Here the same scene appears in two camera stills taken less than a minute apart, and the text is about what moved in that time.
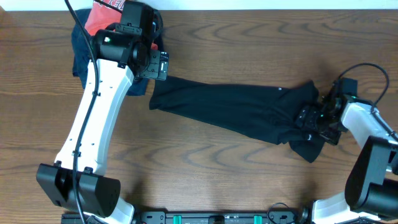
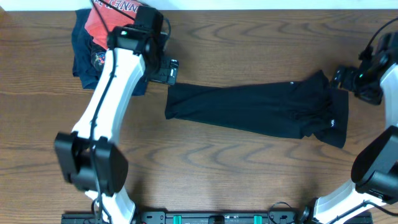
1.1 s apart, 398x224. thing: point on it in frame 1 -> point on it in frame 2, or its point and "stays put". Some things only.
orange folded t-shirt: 101,16 stays put
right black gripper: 309,117 -> 349,81
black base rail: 306,216 stays put
